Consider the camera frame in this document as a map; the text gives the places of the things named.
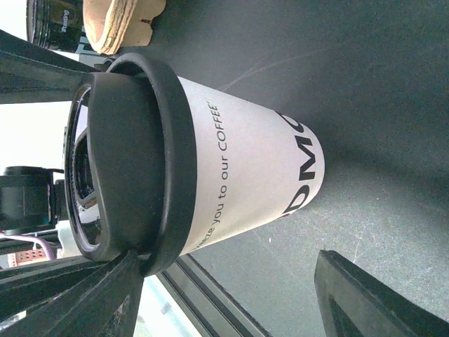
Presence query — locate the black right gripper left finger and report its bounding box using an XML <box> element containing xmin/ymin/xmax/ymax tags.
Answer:
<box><xmin>1</xmin><ymin>251</ymin><xmax>144</xmax><ymax>336</ymax></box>

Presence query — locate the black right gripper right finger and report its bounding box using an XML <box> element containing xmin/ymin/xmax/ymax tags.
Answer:
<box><xmin>314</xmin><ymin>250</ymin><xmax>448</xmax><ymax>336</ymax></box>

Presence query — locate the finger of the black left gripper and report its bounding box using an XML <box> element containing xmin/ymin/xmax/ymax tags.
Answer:
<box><xmin>1</xmin><ymin>30</ymin><xmax>96</xmax><ymax>104</ymax></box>

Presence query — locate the white paper coffee cup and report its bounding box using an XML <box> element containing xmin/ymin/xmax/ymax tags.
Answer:
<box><xmin>181</xmin><ymin>79</ymin><xmax>325</xmax><ymax>253</ymax></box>

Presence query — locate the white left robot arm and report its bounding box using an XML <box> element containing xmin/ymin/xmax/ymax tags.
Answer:
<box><xmin>1</xmin><ymin>32</ymin><xmax>95</xmax><ymax>236</ymax></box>

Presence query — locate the black paper coffee cup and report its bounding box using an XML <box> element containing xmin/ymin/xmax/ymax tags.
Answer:
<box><xmin>26</xmin><ymin>0</ymin><xmax>95</xmax><ymax>54</ymax></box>

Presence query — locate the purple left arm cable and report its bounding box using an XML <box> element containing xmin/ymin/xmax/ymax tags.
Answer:
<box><xmin>3</xmin><ymin>233</ymin><xmax>59</xmax><ymax>260</ymax></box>

